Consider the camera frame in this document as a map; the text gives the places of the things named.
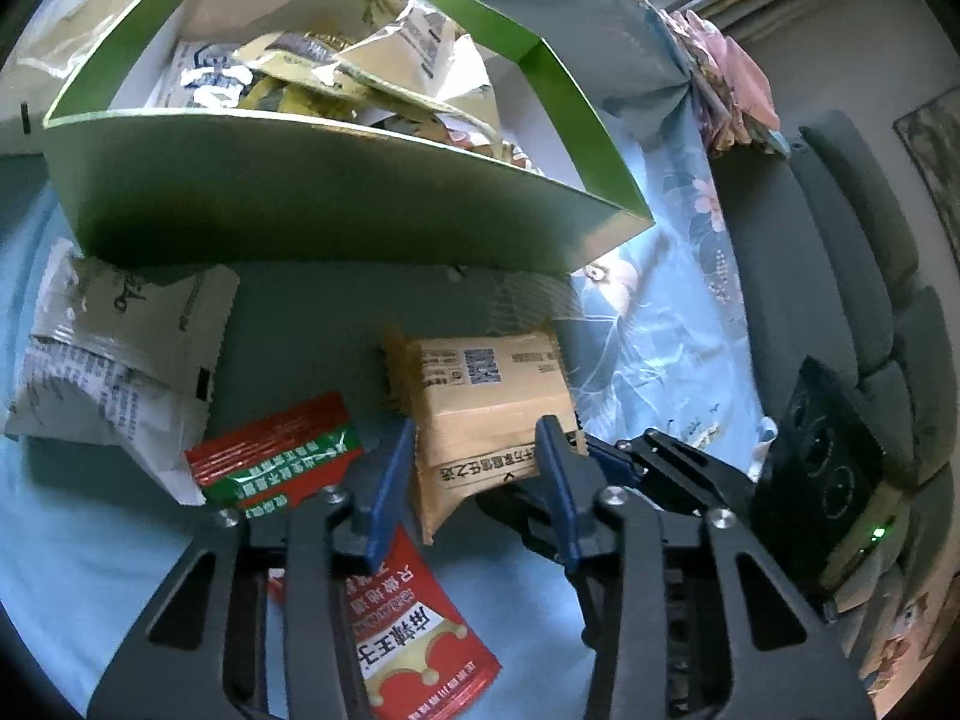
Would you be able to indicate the red and green snack packet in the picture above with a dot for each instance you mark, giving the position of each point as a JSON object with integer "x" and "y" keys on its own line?
{"x": 277, "y": 450}

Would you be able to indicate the pile of snack packets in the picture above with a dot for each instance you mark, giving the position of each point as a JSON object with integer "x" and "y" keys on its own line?
{"x": 337, "y": 67}

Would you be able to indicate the green cardboard box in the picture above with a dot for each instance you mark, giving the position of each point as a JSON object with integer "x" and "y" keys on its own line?
{"x": 300, "y": 195}

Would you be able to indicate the patterned cloth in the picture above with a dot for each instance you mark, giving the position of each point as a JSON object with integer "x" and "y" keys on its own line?
{"x": 892, "y": 645}

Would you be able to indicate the stack of pink cloths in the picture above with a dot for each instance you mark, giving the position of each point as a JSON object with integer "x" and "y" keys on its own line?
{"x": 731, "y": 82}

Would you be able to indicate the white and grey snack packet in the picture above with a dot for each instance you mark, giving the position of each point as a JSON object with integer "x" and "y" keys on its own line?
{"x": 112, "y": 360}

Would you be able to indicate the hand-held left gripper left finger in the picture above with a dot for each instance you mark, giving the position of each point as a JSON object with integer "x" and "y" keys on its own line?
{"x": 386, "y": 495}

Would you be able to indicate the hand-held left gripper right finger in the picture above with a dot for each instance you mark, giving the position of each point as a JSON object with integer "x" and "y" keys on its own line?
{"x": 555, "y": 487}

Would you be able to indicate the white plastic bag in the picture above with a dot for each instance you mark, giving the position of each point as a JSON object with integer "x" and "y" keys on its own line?
{"x": 52, "y": 67}

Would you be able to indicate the grey sofa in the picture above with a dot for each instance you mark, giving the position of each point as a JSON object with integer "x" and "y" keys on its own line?
{"x": 825, "y": 255}

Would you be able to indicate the beige snack packet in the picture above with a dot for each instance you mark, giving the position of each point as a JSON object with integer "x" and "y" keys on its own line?
{"x": 480, "y": 420}

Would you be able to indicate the large red snack packet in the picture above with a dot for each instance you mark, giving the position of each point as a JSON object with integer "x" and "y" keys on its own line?
{"x": 420, "y": 637}

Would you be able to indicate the blue floral blanket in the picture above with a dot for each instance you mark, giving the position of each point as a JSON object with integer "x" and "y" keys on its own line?
{"x": 660, "y": 360}

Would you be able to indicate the grey patterned rug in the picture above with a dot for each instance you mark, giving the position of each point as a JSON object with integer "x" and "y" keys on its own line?
{"x": 934, "y": 150}

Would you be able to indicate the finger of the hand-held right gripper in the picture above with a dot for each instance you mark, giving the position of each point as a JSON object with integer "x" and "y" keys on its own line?
{"x": 525, "y": 521}
{"x": 675, "y": 465}

